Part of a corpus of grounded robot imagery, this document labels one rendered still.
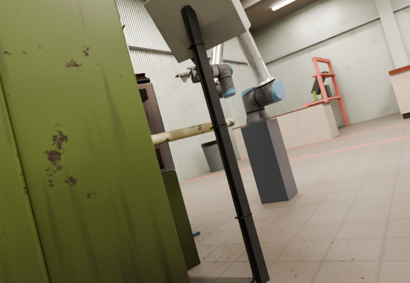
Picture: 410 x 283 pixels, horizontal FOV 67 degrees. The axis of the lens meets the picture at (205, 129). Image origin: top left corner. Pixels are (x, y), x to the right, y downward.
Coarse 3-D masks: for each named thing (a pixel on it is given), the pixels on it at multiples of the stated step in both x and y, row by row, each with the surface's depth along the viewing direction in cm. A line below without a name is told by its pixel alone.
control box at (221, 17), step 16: (160, 0) 121; (176, 0) 119; (192, 0) 117; (208, 0) 116; (224, 0) 114; (160, 16) 125; (176, 16) 123; (208, 16) 119; (224, 16) 117; (240, 16) 116; (160, 32) 130; (176, 32) 127; (208, 32) 123; (224, 32) 121; (240, 32) 119; (176, 48) 131; (208, 48) 127
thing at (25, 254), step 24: (0, 96) 86; (0, 120) 84; (0, 144) 83; (0, 168) 82; (0, 192) 82; (24, 192) 85; (0, 216) 81; (24, 216) 83; (0, 240) 80; (24, 240) 82; (0, 264) 79; (24, 264) 81
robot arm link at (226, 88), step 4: (228, 76) 195; (220, 80) 196; (224, 80) 195; (228, 80) 195; (232, 80) 198; (220, 84) 197; (224, 84) 195; (228, 84) 194; (232, 84) 196; (220, 88) 197; (224, 88) 195; (228, 88) 194; (232, 88) 195; (220, 92) 198; (224, 92) 195; (228, 92) 194; (232, 92) 195; (220, 96) 201; (224, 96) 196; (228, 96) 198
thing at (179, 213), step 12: (168, 180) 149; (168, 192) 147; (180, 192) 150; (180, 204) 149; (180, 216) 148; (180, 228) 147; (180, 240) 146; (192, 240) 149; (192, 252) 148; (192, 264) 147
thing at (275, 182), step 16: (240, 128) 237; (256, 128) 230; (272, 128) 231; (256, 144) 231; (272, 144) 224; (256, 160) 233; (272, 160) 226; (288, 160) 240; (256, 176) 234; (272, 176) 227; (288, 176) 232; (272, 192) 228; (288, 192) 225
